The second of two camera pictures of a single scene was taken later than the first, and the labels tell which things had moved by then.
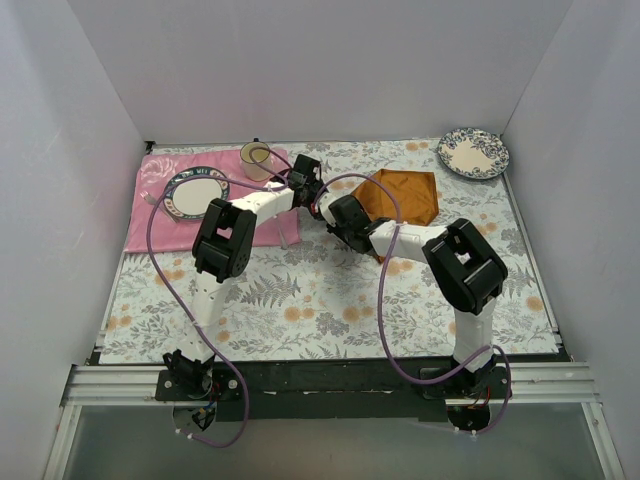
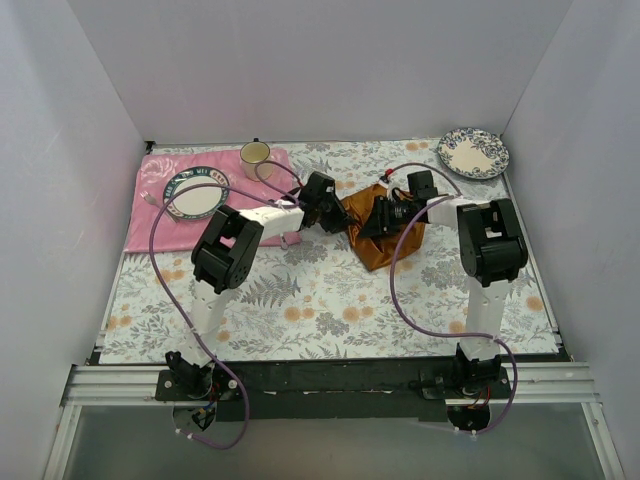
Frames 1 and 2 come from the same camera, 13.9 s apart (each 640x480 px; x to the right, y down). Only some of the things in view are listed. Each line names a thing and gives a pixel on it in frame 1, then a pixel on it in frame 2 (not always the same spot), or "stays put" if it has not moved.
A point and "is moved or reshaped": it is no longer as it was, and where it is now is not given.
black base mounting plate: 332,389 stays put
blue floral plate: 473,153 stays put
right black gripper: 338,230 -> 380,220
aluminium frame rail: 106,385 stays put
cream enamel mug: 253,170 stays put
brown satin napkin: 416,192 is moved or reshaped
